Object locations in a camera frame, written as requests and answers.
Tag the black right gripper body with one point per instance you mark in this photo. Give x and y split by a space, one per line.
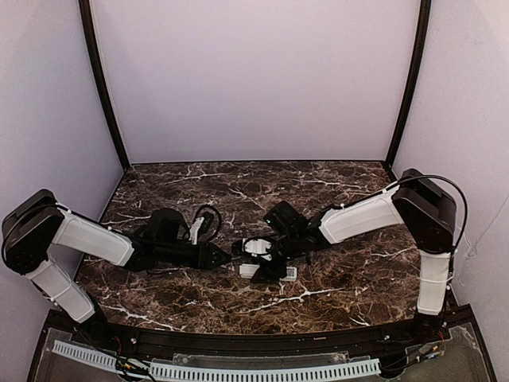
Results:
278 251

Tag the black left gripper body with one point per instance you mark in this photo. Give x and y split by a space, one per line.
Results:
207 255

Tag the white remote control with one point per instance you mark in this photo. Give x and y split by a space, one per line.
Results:
254 271

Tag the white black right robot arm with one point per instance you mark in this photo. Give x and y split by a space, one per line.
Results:
415 200

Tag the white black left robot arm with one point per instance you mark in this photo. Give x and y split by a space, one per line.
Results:
40 222

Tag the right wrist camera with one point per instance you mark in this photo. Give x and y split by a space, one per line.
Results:
256 248

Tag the black front rail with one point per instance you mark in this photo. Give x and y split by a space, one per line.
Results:
368 340

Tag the white slotted cable duct left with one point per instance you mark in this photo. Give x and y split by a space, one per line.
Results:
85 355

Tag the black right frame post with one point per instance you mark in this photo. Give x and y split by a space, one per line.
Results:
411 81

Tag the black frame post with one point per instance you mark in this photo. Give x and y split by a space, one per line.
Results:
101 83
411 81

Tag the black left frame post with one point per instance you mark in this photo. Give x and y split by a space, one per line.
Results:
101 83

